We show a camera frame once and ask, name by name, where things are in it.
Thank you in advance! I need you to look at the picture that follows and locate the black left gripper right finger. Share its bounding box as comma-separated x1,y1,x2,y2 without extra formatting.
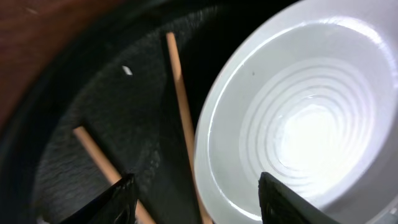
258,172,338,224

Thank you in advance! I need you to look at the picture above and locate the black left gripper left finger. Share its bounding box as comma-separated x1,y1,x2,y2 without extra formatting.
61,174,137,224

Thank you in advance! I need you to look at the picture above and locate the wooden chopstick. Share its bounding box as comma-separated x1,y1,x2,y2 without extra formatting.
165,32,213,224
73,126,155,224

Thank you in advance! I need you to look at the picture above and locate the grey round plate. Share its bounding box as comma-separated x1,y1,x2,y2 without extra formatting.
194,0,397,223

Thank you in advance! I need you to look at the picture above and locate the round black serving tray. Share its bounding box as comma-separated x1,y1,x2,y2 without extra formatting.
1,1,289,223

